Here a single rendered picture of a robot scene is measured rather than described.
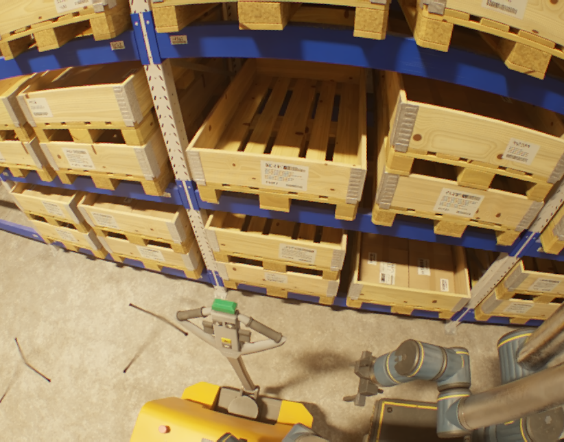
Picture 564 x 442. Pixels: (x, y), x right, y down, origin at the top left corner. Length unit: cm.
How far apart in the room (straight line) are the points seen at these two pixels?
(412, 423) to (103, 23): 254
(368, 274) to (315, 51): 157
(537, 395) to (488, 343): 218
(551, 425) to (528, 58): 123
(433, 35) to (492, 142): 50
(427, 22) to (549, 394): 104
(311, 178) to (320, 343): 145
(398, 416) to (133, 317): 213
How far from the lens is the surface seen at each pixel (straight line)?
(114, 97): 158
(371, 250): 243
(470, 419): 99
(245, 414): 201
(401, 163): 139
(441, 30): 113
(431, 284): 241
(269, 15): 113
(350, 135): 193
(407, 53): 121
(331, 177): 146
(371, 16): 109
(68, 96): 177
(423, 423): 223
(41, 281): 367
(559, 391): 84
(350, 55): 121
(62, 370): 308
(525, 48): 123
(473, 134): 135
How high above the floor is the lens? 242
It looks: 50 degrees down
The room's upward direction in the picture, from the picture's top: 2 degrees counter-clockwise
